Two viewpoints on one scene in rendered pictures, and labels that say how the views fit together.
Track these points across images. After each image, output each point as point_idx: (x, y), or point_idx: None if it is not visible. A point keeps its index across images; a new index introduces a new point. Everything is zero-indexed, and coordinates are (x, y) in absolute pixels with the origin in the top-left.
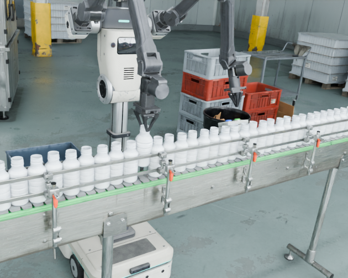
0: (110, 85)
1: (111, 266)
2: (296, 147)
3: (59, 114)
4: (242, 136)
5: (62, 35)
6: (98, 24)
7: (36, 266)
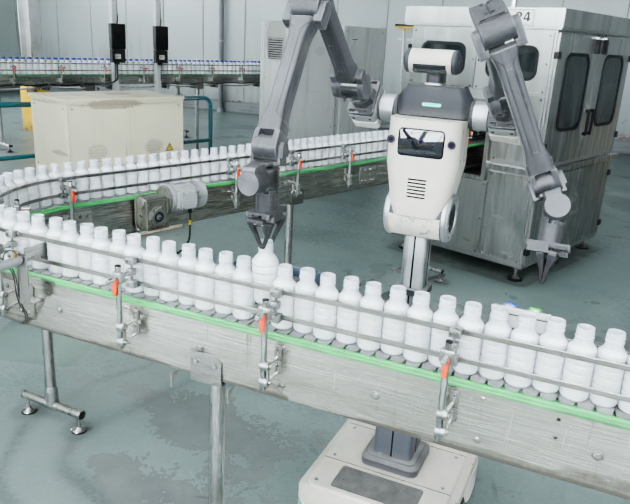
0: (388, 203)
1: (217, 436)
2: None
3: (607, 299)
4: (458, 325)
5: None
6: (389, 107)
7: (312, 452)
